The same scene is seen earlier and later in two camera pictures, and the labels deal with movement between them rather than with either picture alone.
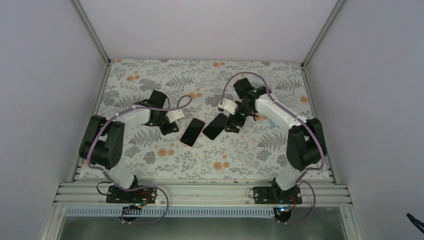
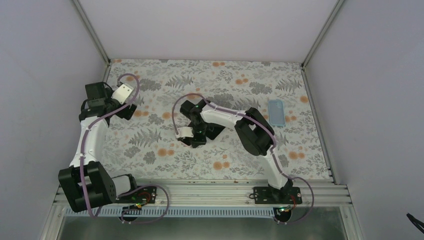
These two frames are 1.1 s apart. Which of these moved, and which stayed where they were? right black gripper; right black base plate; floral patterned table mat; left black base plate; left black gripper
Moved: right black gripper; left black gripper
Stayed: right black base plate; floral patterned table mat; left black base plate
